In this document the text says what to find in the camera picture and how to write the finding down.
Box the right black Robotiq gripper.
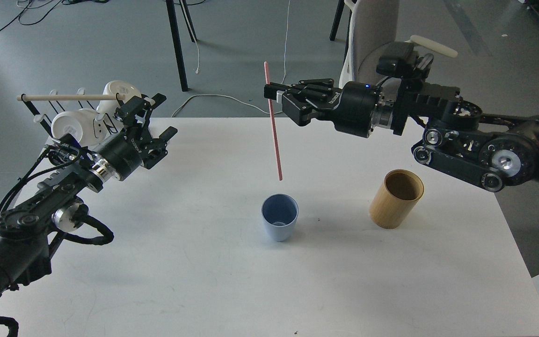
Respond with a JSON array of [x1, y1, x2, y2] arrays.
[[264, 78, 382, 138]]

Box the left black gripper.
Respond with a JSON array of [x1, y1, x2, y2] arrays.
[[94, 93, 178, 181]]

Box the pink chopstick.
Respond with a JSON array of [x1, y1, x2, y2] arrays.
[[263, 60, 283, 181]]

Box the blue plastic cup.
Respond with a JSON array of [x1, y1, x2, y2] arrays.
[[261, 194, 299, 242]]

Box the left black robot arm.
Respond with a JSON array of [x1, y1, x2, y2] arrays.
[[0, 94, 177, 337]]

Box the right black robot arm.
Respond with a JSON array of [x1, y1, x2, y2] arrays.
[[264, 41, 539, 192]]

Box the bamboo wooden cup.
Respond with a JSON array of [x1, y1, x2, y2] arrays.
[[369, 170, 425, 229]]

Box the white mug upper rack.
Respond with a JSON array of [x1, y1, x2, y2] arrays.
[[96, 80, 141, 117]]

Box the wooden rod on rack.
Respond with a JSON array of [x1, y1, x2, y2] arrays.
[[16, 93, 126, 102]]

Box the white mug on rack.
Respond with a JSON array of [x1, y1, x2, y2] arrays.
[[51, 108, 109, 147]]

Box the black table leg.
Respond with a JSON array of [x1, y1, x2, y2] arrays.
[[165, 0, 189, 92]]

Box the grey office chair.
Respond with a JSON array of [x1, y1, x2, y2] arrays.
[[338, 0, 458, 89]]

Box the black wire mug rack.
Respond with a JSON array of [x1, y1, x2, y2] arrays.
[[16, 90, 143, 147]]

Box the white cable on floor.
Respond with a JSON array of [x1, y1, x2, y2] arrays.
[[171, 0, 294, 118]]

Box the black cables on floor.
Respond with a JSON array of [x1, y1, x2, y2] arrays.
[[0, 0, 110, 57]]

